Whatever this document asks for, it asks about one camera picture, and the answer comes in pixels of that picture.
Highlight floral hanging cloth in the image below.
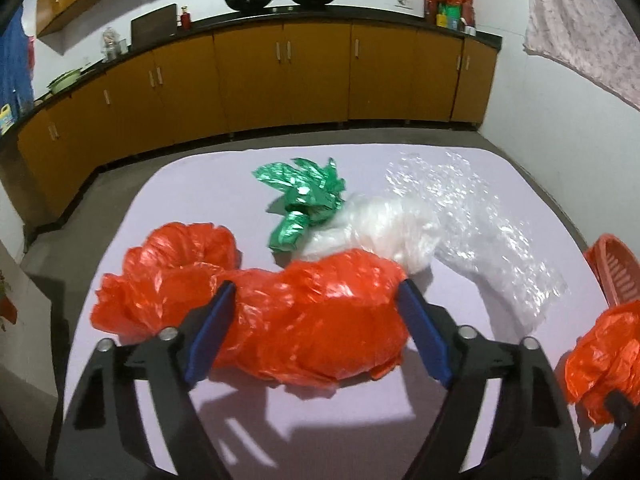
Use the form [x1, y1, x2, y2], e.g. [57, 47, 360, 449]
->
[524, 0, 639, 108]

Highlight lower wooden kitchen cabinets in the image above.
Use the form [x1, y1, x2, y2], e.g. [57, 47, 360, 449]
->
[1, 8, 502, 229]

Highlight clear bubble wrap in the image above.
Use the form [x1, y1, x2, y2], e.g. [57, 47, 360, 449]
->
[386, 151, 567, 335]

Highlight green bowl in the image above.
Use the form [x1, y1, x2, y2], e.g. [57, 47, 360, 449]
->
[48, 68, 82, 94]

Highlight glass jar on counter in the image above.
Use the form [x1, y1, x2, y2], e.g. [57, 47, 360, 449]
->
[102, 27, 122, 62]

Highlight dark cutting board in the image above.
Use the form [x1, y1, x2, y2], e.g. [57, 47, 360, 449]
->
[130, 3, 178, 51]

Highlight red bottle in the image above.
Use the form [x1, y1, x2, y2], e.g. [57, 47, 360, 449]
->
[180, 6, 192, 32]

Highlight green plastic bag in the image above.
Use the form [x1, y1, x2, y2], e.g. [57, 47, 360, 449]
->
[252, 157, 346, 254]

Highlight white plastic bag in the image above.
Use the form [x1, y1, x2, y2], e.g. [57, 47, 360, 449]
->
[294, 194, 442, 275]

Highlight large orange plastic bag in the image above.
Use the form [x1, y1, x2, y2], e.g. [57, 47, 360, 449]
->
[90, 222, 409, 389]

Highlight red plastic basket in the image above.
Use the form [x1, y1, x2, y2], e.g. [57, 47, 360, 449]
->
[584, 234, 639, 307]

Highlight black wok left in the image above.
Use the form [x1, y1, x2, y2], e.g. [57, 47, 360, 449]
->
[226, 0, 272, 14]

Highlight small orange plastic bag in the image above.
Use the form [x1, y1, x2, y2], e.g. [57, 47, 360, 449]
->
[564, 300, 639, 425]

